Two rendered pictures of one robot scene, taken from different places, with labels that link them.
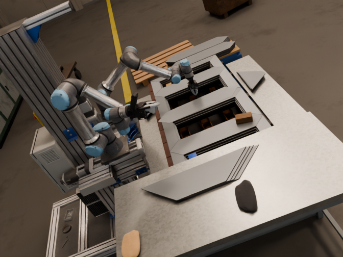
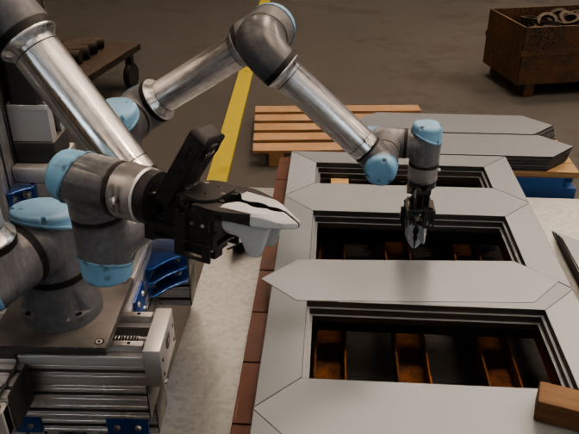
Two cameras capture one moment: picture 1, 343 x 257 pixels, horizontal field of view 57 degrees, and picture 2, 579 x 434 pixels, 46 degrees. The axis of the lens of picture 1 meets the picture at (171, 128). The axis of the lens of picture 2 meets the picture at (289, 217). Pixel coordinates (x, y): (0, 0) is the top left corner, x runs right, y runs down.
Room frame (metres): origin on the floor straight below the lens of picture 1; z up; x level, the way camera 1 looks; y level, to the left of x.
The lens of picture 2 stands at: (0.89, 0.02, 1.85)
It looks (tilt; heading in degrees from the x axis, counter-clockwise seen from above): 30 degrees down; 0
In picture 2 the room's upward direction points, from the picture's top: straight up
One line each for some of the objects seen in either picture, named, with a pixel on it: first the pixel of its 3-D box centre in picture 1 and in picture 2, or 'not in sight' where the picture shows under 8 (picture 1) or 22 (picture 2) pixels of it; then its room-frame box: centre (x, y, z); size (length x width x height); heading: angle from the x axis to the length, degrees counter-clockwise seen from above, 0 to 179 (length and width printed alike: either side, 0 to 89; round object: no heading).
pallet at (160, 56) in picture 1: (164, 62); (341, 133); (5.16, -0.36, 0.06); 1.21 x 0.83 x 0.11; 89
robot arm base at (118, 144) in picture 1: (111, 143); (59, 288); (1.95, 0.45, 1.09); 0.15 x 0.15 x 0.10
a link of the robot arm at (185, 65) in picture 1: (185, 66); (424, 144); (2.43, -0.32, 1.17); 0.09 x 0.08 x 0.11; 79
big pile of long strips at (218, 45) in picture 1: (200, 54); (457, 139); (3.27, -0.64, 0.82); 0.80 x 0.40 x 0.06; 86
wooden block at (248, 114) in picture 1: (243, 118); (569, 408); (1.82, -0.52, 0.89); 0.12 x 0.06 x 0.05; 69
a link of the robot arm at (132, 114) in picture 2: (101, 99); (117, 129); (2.45, 0.43, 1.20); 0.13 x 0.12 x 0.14; 169
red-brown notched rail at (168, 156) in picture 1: (161, 127); (264, 300); (2.30, 0.08, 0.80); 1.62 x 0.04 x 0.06; 176
